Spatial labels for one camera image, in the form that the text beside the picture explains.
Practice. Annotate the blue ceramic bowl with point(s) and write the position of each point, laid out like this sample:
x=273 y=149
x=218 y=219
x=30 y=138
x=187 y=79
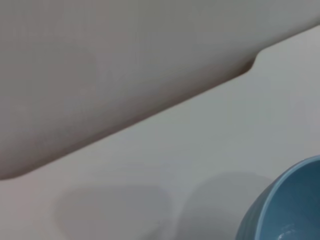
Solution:
x=287 y=207

